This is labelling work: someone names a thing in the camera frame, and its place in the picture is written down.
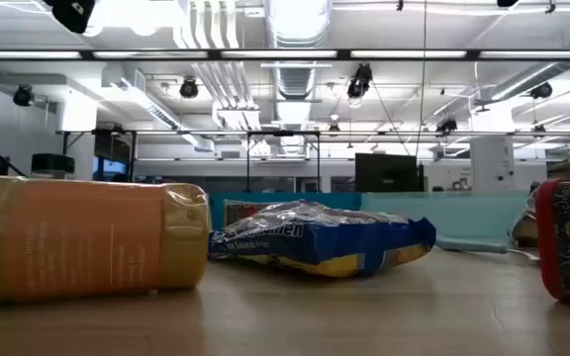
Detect black ceiling spotlight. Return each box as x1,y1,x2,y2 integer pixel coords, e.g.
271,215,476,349
12,84,35,108
179,77,200,99
530,81,554,100
435,117,459,135
346,62,374,99

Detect black background workstation frame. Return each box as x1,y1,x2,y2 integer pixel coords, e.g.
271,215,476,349
56,129,322,194

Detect black ceiling light rail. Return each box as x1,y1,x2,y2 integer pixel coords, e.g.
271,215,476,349
0,47,570,62

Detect translucent green plastic bin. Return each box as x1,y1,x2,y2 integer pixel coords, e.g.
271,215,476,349
360,191,531,248

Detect thin hanging cable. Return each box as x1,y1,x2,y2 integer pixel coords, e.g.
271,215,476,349
415,0,428,159

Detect clear bottle black cap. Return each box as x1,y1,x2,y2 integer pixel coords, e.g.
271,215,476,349
31,152,76,180

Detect silver ventilation duct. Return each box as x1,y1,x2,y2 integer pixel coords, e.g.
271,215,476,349
263,0,334,100

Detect blue ramen packet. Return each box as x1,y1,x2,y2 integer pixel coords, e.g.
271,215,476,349
209,200,437,278

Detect white room column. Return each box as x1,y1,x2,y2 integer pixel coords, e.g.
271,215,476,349
470,135,517,193

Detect small red candy packet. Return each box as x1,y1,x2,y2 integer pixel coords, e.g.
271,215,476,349
224,200,266,228

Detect orange spice bottle black cap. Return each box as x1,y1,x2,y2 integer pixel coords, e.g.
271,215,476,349
0,175,212,304

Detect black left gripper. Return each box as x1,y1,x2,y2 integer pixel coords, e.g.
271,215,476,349
42,0,97,35

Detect black computer monitor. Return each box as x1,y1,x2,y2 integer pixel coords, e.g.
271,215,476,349
354,152,426,194

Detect dark monitor blue screen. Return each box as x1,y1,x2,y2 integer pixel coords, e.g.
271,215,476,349
93,133,133,182

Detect light-blue-handled metal spoon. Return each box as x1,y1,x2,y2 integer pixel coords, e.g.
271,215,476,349
435,235,541,262

